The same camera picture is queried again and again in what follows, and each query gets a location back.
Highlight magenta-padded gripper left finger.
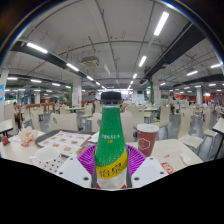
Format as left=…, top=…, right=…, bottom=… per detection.
left=55, top=143, right=98, bottom=190

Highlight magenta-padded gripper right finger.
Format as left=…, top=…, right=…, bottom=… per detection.
left=125, top=144, right=169, bottom=190

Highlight green drink bottle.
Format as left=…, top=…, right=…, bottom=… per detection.
left=94, top=91, right=129, bottom=190

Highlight red sauce sachet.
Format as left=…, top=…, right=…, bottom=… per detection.
left=160, top=161, right=175, bottom=175

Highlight white polka-dot mug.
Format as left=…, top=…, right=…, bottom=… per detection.
left=29, top=146, right=63, bottom=174

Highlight red paper cup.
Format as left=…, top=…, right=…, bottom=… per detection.
left=136, top=123, right=160, bottom=158

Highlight brown food tray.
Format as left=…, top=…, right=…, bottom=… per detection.
left=34, top=129, right=98, bottom=158

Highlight crumpled white tissue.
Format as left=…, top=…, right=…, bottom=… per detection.
left=179, top=151, right=193, bottom=166

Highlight white napkin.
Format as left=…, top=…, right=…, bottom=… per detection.
left=88, top=131, right=100, bottom=144

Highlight beige canteen chairs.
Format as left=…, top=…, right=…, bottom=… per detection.
left=3, top=101, right=224, bottom=151

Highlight crumpled orange food wrapper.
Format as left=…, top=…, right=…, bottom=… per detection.
left=18, top=126, right=40, bottom=148

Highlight small red packet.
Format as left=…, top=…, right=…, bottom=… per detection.
left=1, top=135, right=11, bottom=146

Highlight beige table, black leg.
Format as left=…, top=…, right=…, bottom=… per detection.
left=0, top=119, right=14, bottom=138
left=212, top=118, right=224, bottom=161

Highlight ceiling air conditioner unit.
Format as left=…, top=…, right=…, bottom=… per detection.
left=80, top=55, right=101, bottom=69

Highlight ceiling strip lights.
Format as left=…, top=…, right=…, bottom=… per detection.
left=6, top=11, right=224, bottom=98

